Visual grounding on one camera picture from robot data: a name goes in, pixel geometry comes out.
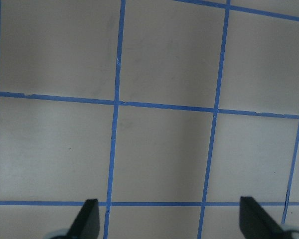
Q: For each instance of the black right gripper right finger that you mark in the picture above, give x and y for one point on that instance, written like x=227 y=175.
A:
x=256 y=223

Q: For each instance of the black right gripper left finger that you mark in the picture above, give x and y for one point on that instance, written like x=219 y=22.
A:
x=86 y=224

